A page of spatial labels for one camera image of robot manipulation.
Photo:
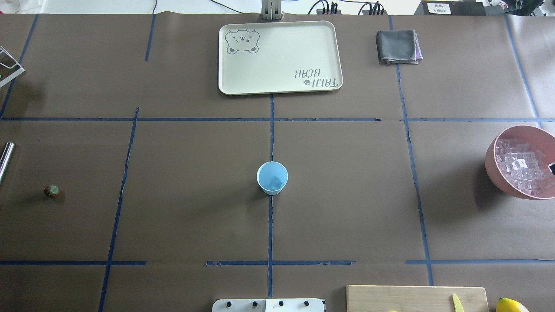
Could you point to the red strawberry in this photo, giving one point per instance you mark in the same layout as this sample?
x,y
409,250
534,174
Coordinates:
x,y
52,191

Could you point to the grey folded cloth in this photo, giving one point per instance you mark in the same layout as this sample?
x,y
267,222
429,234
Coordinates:
x,y
398,47

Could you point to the white wire cup rack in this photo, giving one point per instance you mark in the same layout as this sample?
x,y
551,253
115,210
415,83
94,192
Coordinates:
x,y
10,68

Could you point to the yellow lemon upper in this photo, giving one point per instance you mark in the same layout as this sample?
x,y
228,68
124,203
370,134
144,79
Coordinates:
x,y
505,304

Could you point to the light blue cup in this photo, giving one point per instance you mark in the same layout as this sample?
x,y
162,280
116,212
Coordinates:
x,y
272,177

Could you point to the cream bear tray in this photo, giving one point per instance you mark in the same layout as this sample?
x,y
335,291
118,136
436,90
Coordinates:
x,y
279,57

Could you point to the black power strip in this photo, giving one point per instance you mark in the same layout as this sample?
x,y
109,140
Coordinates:
x,y
350,10

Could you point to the clear ice cubes in bowl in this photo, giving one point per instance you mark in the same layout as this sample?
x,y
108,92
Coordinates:
x,y
524,166

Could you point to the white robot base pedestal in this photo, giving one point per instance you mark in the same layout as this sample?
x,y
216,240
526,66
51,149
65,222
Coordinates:
x,y
269,305

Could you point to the wooden cutting board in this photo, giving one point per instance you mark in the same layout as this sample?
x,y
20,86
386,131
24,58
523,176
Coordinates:
x,y
414,298

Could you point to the pink bowl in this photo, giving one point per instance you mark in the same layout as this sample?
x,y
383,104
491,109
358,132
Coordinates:
x,y
543,141

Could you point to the yellow-green plastic knife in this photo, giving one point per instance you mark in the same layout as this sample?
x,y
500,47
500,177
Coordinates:
x,y
457,304

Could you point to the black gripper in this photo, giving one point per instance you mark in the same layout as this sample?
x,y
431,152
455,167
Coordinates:
x,y
553,169

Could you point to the steel muddler with black tip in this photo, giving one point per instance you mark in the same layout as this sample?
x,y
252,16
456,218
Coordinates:
x,y
5,158

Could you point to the aluminium frame post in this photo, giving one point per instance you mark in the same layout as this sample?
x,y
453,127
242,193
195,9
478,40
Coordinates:
x,y
271,10

